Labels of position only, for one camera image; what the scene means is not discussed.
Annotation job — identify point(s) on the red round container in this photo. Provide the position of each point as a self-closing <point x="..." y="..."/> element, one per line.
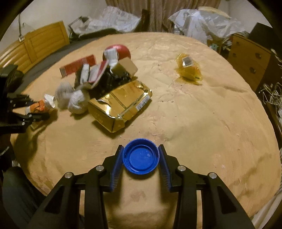
<point x="122" y="50"/>

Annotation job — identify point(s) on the wooden dresser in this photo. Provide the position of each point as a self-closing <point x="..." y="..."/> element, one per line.
<point x="249" y="59"/>

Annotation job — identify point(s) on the small brown cardboard box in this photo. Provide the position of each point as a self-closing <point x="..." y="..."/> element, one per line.
<point x="126" y="66"/>

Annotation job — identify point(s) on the yellow plastic wrapper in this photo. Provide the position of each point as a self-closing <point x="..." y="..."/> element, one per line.
<point x="189" y="68"/>

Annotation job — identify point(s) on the blue plastic bottle cap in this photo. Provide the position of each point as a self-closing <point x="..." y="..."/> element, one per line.
<point x="141" y="157"/>

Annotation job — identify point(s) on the metal clip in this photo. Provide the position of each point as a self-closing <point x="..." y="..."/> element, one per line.
<point x="21" y="37"/>

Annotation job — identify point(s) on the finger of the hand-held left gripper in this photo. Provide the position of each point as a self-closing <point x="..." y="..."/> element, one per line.
<point x="28" y="120"/>
<point x="21" y="102"/>

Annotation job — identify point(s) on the wooden headboard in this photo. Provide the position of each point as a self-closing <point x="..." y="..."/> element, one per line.
<point x="41" y="41"/>

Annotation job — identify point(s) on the long red box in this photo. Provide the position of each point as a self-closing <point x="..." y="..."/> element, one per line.
<point x="77" y="65"/>

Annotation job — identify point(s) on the white red carton box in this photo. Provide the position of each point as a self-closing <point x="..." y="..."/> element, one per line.
<point x="100" y="73"/>

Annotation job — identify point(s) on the black toy vehicle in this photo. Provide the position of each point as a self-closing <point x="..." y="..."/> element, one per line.
<point x="109" y="82"/>

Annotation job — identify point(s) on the brown curtain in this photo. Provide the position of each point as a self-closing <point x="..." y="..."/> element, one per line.
<point x="163" y="13"/>

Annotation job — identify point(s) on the metal desk lamp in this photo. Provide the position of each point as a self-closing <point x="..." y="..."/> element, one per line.
<point x="76" y="24"/>

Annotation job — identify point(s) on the crumpled gold foil bag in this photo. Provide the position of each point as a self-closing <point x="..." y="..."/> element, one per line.
<point x="116" y="105"/>

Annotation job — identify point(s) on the black monitor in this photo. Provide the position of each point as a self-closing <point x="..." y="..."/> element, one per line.
<point x="263" y="37"/>

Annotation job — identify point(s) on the white pillow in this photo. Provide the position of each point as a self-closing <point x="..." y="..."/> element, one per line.
<point x="217" y="11"/>

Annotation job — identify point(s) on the white crumpled paper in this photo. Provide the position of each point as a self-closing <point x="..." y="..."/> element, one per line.
<point x="111" y="56"/>

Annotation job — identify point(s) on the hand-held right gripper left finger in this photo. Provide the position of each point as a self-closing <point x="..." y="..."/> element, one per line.
<point x="116" y="168"/>

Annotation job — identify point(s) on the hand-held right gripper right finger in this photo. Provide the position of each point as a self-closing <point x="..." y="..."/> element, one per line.
<point x="164" y="168"/>

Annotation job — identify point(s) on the beige knitted hat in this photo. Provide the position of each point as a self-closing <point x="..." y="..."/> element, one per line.
<point x="63" y="94"/>

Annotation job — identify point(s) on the silver crinkled cover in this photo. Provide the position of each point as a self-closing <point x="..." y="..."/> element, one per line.
<point x="110" y="19"/>
<point x="202" y="23"/>

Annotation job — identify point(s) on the tan bed blanket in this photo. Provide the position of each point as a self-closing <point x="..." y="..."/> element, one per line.
<point x="198" y="123"/>

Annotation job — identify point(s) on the orange white packet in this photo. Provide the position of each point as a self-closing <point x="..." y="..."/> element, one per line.
<point x="39" y="106"/>

